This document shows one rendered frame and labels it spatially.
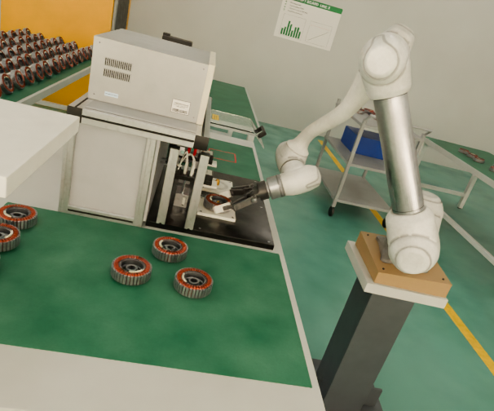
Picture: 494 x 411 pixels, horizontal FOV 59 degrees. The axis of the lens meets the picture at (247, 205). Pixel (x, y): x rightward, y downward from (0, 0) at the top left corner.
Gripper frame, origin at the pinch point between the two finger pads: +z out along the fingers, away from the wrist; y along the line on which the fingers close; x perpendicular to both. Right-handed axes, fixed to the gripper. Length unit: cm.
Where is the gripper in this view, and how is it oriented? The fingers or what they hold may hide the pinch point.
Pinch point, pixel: (218, 202)
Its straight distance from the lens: 172.5
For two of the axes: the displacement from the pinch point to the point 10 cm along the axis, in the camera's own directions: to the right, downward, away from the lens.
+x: -2.6, -8.7, -4.2
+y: -0.7, -4.2, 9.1
